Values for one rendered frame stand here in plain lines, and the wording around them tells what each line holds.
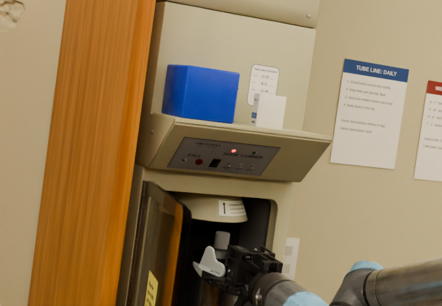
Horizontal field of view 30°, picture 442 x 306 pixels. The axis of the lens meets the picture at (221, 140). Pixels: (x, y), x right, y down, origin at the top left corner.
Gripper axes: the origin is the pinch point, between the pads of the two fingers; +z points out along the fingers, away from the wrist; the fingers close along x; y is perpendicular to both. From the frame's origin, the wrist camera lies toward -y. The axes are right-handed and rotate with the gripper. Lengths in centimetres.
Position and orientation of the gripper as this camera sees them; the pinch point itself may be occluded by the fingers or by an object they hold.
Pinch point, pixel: (219, 268)
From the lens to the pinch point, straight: 159.6
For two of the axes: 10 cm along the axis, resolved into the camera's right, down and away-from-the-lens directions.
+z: -4.1, -1.6, 9.0
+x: -9.0, -1.0, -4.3
